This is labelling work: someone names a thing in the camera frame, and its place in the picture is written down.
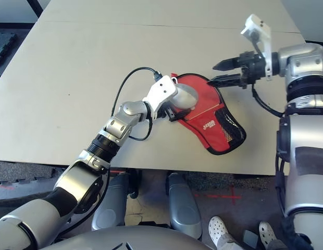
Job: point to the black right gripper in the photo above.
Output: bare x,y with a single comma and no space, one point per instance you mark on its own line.
251,69

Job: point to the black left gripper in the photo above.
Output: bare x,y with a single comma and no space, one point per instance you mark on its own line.
167,112

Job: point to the red ping-pong paddle case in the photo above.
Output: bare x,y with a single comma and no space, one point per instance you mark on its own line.
211,104

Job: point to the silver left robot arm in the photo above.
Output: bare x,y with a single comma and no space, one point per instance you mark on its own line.
119,125

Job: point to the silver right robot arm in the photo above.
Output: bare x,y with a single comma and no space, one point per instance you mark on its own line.
302,62

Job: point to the grey speckled puzzle mat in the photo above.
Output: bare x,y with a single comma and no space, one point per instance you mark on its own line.
20,174
224,181

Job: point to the grey right robot leg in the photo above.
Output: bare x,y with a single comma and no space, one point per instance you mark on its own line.
183,205

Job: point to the grey robot leg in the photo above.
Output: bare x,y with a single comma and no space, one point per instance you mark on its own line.
183,205
112,203

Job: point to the grey left robot leg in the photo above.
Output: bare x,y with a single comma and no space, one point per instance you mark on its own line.
112,203

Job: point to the white perforated shoe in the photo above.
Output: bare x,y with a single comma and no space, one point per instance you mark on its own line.
218,229
267,233

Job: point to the grey robot torso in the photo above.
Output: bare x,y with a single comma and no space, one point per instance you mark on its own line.
130,239

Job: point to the grey trouser leg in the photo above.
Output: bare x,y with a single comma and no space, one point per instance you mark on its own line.
230,243
278,245

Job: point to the grey foot pedal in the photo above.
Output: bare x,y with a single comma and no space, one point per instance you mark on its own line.
250,238

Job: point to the black-framed side table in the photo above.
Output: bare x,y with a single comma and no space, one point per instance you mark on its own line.
34,7

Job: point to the black foam floor mat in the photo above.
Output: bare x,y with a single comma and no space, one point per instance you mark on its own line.
4,47

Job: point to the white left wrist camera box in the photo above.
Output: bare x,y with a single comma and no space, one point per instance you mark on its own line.
161,88

